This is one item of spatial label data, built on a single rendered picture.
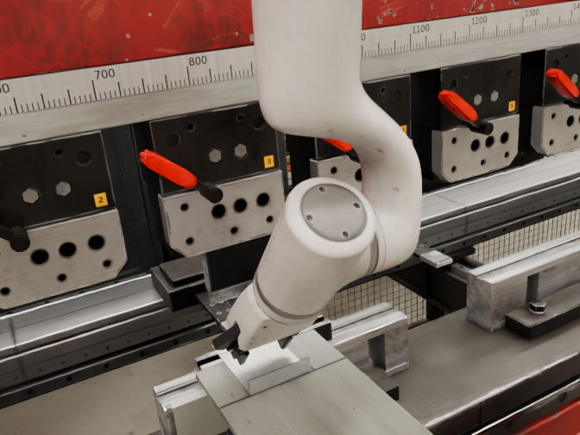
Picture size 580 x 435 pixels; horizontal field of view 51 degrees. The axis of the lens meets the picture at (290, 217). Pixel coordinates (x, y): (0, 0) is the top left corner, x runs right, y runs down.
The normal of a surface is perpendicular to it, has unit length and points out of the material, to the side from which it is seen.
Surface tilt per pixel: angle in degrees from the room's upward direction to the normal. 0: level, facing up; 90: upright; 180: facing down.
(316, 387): 0
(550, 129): 90
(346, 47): 95
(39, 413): 0
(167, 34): 90
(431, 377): 0
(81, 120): 90
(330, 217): 40
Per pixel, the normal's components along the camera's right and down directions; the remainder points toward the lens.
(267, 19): -0.69, 0.34
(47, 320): -0.08, -0.93
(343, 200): 0.25, -0.54
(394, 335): 0.47, 0.29
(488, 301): -0.88, 0.24
